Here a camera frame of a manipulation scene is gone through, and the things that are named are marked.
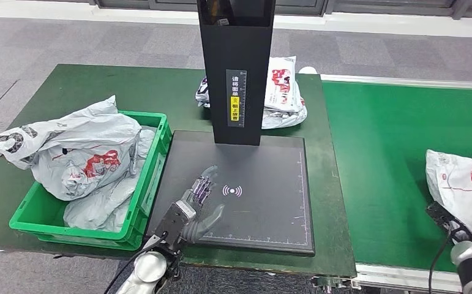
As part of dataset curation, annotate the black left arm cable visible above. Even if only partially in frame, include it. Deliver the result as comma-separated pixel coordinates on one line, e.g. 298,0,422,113
103,233,168,294

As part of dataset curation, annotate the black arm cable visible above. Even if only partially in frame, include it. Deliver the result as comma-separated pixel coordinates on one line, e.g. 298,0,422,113
103,233,168,294
427,229,454,294

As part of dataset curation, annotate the black inbound scanning machine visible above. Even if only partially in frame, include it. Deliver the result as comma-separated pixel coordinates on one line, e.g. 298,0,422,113
146,0,316,257

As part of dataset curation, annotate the crumpled grey parcel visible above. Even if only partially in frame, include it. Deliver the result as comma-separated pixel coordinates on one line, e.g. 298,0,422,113
261,106,309,130

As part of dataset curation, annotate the grey parcel with black print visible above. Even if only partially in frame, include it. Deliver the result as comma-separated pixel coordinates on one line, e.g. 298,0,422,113
0,95,143,203

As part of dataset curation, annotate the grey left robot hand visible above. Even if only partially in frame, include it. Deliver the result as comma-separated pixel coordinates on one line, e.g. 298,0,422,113
176,165,225,244

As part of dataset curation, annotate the green conveyor belt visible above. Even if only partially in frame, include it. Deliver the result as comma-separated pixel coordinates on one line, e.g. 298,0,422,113
321,81,472,273

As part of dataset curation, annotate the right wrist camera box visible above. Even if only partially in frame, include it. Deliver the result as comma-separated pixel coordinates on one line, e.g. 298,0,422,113
425,202,472,245

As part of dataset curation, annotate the white parcel with dark print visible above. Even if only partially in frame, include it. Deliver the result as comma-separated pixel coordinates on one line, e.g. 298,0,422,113
195,77,211,108

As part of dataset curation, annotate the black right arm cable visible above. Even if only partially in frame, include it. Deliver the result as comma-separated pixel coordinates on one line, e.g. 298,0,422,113
427,229,454,294

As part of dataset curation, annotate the grey parcel with red print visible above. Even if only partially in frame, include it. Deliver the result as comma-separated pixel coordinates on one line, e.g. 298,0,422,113
425,149,472,238

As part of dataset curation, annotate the metal clamp bracket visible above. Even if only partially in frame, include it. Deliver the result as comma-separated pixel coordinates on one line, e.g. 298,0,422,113
310,276,360,292

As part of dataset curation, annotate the white parcel with red print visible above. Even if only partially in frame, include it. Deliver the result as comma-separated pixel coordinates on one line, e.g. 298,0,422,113
264,56,305,113

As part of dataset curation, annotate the plain grey plastic parcel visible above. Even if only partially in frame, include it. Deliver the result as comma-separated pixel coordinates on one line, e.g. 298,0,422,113
63,126,157,233

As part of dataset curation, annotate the pale conveyor frame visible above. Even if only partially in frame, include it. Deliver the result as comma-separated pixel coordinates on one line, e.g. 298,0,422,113
310,73,472,294

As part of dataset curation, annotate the black yellow label sticker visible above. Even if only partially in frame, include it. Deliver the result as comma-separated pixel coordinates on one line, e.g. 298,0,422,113
225,69,247,129

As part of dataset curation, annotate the green plastic crate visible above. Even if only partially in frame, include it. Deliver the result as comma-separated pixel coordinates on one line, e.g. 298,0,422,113
8,110,173,252

